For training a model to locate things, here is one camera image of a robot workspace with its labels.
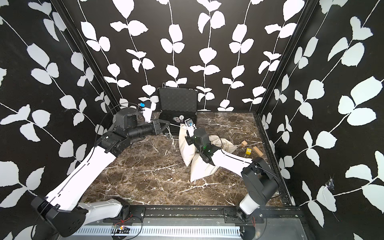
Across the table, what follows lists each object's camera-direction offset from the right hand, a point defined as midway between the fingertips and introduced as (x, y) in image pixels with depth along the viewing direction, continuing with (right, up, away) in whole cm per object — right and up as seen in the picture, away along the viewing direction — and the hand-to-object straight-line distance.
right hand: (188, 125), depth 85 cm
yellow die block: (+39, -17, +11) cm, 44 cm away
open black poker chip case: (-11, +15, +27) cm, 32 cm away
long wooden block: (+46, -17, +13) cm, 51 cm away
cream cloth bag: (+7, -25, -1) cm, 26 cm away
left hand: (-8, +2, -19) cm, 21 cm away
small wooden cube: (+37, -13, +15) cm, 42 cm away
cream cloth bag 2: (-1, -16, +3) cm, 16 cm away
